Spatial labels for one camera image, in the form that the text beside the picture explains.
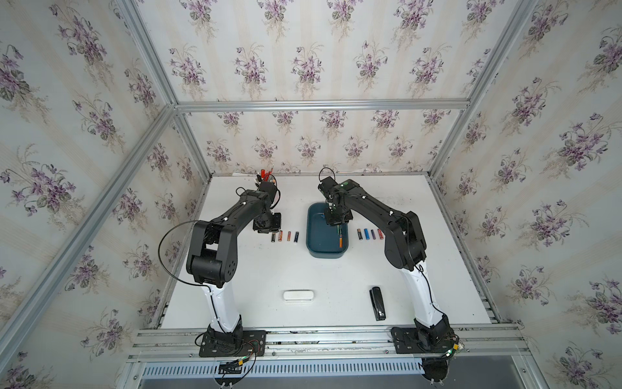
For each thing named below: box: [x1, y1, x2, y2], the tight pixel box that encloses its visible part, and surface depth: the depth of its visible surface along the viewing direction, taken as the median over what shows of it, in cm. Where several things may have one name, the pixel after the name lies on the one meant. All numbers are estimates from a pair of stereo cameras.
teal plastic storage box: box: [306, 202, 350, 259], surface depth 97 cm
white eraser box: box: [283, 290, 315, 302], surface depth 82 cm
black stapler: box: [369, 286, 387, 322], surface depth 80 cm
